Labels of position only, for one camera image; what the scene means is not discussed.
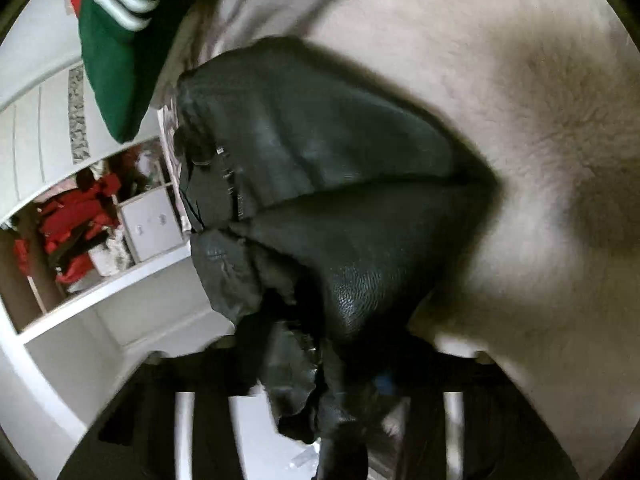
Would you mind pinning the white storage box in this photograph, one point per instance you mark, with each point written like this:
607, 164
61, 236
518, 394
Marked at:
150, 225

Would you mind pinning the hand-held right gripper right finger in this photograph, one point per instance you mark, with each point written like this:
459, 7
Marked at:
384, 384

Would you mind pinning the white shelf unit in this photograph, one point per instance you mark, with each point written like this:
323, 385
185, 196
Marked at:
50, 125

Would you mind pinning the black leather jacket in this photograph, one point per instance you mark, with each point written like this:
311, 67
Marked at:
320, 160

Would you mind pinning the red clothes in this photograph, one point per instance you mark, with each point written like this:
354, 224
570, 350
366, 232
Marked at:
75, 220

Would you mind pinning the green white-striped garment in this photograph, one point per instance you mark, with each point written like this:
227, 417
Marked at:
117, 65

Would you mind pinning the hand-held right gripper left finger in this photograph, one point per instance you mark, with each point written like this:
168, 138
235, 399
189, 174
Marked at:
210, 375

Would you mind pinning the beige fuzzy blanket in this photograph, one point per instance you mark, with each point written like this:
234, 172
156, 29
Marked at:
500, 85

